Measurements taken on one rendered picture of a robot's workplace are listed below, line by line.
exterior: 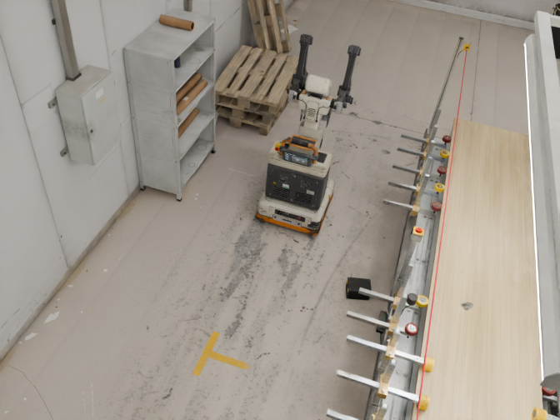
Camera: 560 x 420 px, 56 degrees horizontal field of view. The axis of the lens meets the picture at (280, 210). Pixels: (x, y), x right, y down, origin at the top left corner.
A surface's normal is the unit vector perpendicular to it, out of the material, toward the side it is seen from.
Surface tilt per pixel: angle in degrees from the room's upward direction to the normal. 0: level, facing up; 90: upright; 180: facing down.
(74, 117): 90
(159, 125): 90
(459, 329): 0
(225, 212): 0
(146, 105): 90
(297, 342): 0
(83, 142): 90
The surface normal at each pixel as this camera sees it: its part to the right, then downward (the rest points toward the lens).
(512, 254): 0.09, -0.72
